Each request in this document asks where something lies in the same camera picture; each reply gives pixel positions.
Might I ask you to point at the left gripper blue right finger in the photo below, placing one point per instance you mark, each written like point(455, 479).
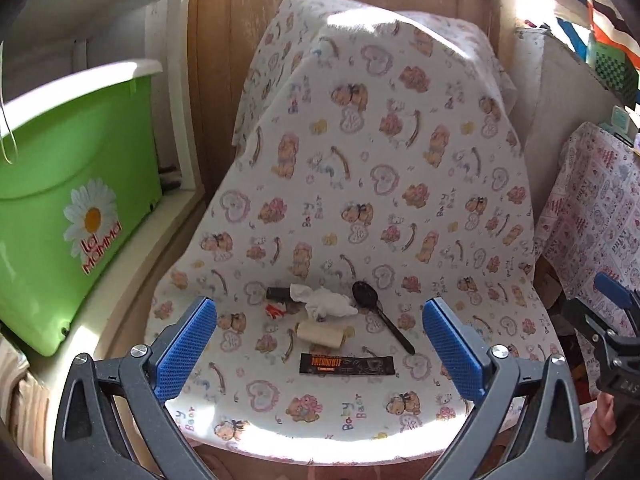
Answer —
point(462, 352)

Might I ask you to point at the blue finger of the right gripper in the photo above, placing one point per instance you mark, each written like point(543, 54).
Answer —
point(620, 295)
point(590, 325)

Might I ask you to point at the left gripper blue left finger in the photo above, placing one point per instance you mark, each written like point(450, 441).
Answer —
point(179, 346)

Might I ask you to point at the dark snack wrapper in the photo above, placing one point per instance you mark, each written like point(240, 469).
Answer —
point(310, 364)

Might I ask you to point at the person's right hand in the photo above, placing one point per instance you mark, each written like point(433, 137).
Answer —
point(602, 424)

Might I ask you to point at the pink print tablecloth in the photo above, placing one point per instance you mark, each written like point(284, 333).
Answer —
point(590, 223)

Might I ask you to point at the black plastic spoon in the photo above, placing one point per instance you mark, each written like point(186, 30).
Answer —
point(367, 298)

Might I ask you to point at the beige thread spool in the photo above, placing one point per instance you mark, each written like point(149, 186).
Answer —
point(320, 333)

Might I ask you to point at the stack of books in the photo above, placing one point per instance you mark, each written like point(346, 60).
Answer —
point(24, 402)

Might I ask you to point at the crumpled white tissue on chair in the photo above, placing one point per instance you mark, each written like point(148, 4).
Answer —
point(321, 302)

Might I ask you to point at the white cabinet side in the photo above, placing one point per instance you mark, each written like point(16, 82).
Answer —
point(557, 92)

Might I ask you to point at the green plastic storage box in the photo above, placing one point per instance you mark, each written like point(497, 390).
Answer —
point(85, 177)

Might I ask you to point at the teddy bear print chair cover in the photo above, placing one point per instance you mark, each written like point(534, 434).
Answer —
point(373, 146)

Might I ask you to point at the green checkered box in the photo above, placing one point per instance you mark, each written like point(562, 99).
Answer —
point(617, 71)

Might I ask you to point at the striped hanging cloth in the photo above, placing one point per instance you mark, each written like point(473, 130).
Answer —
point(578, 21)

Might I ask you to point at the white shelf unit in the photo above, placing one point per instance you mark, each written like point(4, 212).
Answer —
point(52, 39)

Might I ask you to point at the wooden door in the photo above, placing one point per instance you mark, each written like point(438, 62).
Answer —
point(223, 35)

